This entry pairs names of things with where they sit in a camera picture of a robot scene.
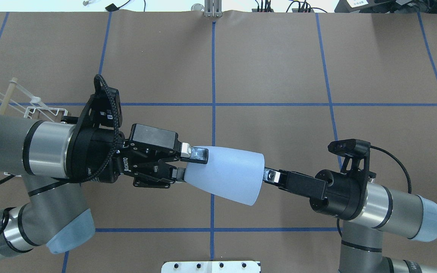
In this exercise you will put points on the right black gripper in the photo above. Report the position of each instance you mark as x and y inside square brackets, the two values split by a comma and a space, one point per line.
[340, 196]

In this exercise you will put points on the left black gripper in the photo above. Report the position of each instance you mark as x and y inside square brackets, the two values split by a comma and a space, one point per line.
[96, 154]

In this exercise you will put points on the light blue plastic cup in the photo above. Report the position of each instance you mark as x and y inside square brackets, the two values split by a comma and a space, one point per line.
[236, 175]

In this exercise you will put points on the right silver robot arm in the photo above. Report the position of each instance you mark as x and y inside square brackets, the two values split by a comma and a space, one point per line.
[367, 210]

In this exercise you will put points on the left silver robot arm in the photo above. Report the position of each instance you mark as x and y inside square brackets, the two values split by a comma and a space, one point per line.
[122, 206]

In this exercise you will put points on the small black device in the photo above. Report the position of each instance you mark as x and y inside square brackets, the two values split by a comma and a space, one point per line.
[111, 8]

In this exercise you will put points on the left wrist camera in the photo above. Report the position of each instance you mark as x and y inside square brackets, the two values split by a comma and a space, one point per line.
[105, 107]

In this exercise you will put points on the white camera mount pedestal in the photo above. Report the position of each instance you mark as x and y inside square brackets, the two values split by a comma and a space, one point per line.
[232, 266]

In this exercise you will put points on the aluminium frame post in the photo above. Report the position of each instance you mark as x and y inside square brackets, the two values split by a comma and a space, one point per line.
[213, 8]

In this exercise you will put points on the white wire cup holder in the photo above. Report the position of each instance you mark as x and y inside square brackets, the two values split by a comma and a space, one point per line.
[18, 99]

